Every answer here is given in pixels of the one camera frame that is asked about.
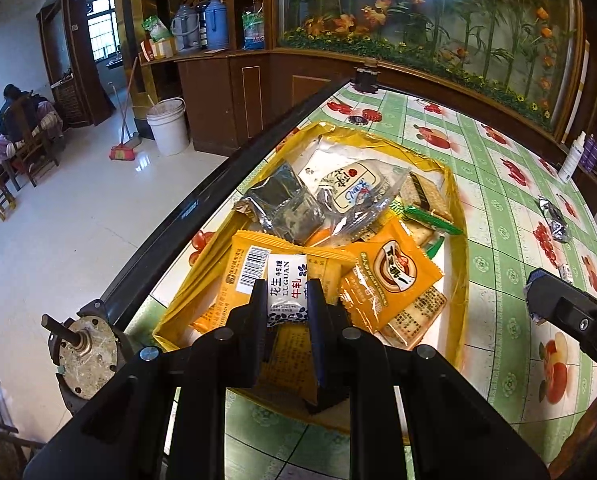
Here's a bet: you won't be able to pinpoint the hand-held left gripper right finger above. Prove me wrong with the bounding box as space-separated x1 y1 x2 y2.
303 276 551 480

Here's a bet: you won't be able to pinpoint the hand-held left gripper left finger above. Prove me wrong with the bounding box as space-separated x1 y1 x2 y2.
23 277 272 480

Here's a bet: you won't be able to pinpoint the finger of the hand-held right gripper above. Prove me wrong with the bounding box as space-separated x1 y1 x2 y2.
524 267 597 391

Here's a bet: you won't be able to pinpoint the white blue candy packet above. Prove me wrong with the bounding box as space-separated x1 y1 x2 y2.
267 252 309 328

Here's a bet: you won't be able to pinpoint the yellow rimmed tray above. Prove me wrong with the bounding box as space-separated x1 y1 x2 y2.
152 120 471 433

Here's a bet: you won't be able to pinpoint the orange snack packet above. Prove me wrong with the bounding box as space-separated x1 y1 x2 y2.
191 229 359 408

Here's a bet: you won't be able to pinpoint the small silver foil packet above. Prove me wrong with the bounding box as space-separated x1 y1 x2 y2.
535 195 573 244

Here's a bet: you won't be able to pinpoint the orange packet round logo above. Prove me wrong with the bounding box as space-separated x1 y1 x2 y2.
337 216 444 335

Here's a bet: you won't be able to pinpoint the clear cracker packet black text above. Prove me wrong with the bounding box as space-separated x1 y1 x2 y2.
375 285 449 352

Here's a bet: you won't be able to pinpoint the dark silver snack packet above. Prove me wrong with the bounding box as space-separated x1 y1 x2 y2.
236 162 326 246

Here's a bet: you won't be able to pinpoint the clear packet white pastry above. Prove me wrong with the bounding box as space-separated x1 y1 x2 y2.
298 136 409 251

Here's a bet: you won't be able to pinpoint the white spray bottle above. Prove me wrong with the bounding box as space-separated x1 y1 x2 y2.
558 131 588 185

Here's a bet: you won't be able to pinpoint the purple bottles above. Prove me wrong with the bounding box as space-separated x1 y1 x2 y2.
578 135 597 173

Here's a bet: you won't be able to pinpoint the sandwich cracker packet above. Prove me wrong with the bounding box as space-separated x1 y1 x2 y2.
398 171 466 236

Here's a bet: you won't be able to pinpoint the metal motor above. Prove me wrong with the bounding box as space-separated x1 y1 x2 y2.
42 299 139 416

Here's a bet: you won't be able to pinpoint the white plastic bucket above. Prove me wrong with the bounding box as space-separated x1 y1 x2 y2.
146 98 189 157

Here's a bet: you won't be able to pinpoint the red broom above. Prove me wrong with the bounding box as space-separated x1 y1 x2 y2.
107 82 135 162

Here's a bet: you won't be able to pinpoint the brown wooden cabinet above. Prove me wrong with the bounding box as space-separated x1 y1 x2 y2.
118 0 597 216

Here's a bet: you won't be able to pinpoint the small black jar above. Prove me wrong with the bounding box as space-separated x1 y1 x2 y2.
354 62 379 92

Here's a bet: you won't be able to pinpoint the wooden chair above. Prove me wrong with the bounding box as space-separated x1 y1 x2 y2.
1 95 62 188

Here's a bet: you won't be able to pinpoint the orange white box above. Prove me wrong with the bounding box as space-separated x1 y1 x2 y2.
139 39 175 63

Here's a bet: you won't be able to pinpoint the blue thermos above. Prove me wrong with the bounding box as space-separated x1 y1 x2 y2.
201 0 229 51

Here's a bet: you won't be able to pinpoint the grey thermos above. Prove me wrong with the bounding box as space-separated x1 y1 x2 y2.
171 4 202 52

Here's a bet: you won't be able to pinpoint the green white bag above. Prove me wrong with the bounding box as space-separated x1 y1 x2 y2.
142 15 172 43

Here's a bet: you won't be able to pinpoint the flower painted glass panel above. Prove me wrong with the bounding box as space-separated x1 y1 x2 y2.
276 0 579 133

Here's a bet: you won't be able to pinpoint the window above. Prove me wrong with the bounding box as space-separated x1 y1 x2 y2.
86 0 119 61

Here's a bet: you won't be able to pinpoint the mop with wooden handle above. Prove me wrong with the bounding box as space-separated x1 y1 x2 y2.
125 57 142 149

